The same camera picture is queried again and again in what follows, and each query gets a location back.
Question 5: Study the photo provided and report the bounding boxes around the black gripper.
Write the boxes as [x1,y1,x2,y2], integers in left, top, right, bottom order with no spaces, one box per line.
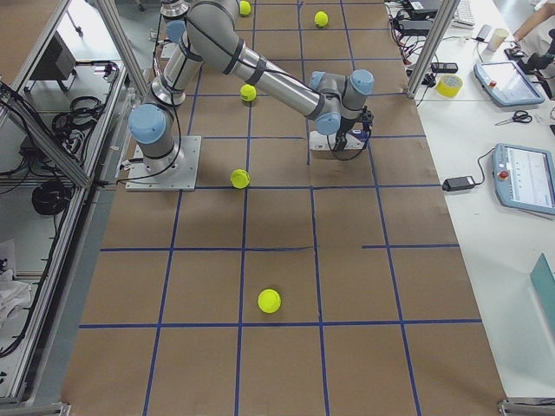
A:
[333,117,356,150]

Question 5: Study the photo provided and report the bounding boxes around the white blue tennis ball can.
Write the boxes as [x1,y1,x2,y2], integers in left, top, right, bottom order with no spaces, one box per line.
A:
[309,129,369,152]

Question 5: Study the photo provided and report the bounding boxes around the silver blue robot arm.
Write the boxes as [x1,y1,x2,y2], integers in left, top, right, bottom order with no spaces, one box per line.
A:
[128,1,375,179]

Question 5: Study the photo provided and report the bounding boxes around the yellow tennis ball middle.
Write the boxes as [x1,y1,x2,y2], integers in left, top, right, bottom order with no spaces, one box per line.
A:
[239,84,258,102]

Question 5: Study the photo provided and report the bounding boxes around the yellow tennis ball far right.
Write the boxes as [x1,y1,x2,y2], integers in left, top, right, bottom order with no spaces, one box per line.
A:
[314,10,329,28]

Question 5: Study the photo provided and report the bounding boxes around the yellow tennis ball by base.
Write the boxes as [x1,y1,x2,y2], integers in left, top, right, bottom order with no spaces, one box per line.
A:
[230,169,251,189]

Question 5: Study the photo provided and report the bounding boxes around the yellow tennis ball far left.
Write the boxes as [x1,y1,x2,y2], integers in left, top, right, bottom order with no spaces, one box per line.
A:
[239,0,251,17]

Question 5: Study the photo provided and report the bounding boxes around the yellow tennis ball near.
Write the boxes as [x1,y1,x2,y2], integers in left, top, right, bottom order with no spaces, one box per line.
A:
[258,289,282,314]

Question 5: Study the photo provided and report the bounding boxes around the black phone device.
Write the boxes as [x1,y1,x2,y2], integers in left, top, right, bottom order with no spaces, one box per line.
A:
[430,62,459,74]

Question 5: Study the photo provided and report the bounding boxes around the yellow tape roll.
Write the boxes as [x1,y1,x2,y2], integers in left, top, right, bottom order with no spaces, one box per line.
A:
[436,74,463,98]

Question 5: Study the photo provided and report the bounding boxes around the black power adapter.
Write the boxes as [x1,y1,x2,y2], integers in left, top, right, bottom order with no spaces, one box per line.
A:
[441,176,476,192]

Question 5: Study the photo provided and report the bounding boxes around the far teach pendant tablet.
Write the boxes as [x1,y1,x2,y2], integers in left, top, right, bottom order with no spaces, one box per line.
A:
[473,61,545,107]

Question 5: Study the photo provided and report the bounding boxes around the teach pendant tablet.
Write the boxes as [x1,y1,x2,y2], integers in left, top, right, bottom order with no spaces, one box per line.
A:
[492,143,554,215]
[473,61,545,107]

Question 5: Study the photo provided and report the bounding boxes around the paper cup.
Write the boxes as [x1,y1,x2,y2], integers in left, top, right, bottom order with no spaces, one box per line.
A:
[486,28,509,52]

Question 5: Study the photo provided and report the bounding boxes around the near teach pendant tablet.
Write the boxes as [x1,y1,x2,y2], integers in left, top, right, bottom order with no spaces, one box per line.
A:
[492,143,554,215]

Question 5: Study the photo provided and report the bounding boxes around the white crumpled cloth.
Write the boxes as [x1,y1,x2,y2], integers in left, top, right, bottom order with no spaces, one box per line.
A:
[0,240,31,335]

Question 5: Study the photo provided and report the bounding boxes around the aluminium frame post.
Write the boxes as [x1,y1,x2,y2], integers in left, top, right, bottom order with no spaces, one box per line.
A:
[406,0,460,99]

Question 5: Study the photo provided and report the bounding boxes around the black handled scissors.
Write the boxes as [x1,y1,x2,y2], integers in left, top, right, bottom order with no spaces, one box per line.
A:
[495,110,532,126]

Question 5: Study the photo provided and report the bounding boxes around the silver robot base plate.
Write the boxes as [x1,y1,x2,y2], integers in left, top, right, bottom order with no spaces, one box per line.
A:
[126,135,201,192]

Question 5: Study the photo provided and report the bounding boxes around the coiled black cables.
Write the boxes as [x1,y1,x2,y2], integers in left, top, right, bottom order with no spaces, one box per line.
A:
[31,179,72,217]

